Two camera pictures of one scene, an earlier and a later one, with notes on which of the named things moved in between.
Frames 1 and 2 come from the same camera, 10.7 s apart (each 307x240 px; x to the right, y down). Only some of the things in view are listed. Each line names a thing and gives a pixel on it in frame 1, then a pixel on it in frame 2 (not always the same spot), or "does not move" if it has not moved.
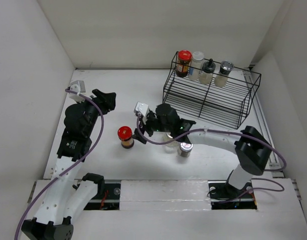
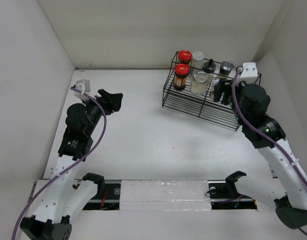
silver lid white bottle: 197,62 does not move
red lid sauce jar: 184,57 does not move
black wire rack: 217,92 does not move
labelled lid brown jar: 184,150 → 217,90
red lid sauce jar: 125,133 → 181,71
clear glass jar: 170,148 → 198,85
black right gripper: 151,115 → 226,85
